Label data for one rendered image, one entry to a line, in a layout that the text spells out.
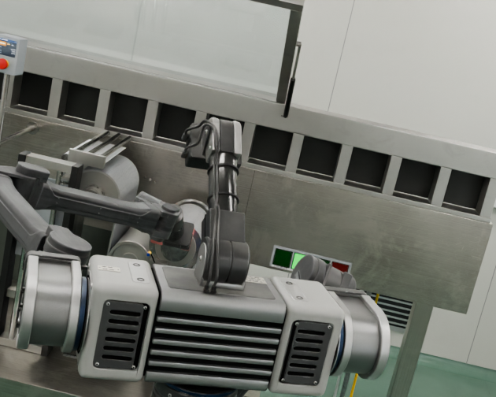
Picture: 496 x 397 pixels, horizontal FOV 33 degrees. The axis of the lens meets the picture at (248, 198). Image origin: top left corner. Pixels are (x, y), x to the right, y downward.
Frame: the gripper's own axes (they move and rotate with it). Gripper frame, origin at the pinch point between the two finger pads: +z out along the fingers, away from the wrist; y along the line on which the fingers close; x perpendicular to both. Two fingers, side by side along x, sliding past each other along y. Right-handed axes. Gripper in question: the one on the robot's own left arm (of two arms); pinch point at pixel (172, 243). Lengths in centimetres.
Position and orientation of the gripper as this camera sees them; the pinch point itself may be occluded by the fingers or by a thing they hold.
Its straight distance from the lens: 226.0
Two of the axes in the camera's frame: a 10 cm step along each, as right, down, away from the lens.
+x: 2.2, -8.8, 4.3
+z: -0.6, 4.2, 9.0
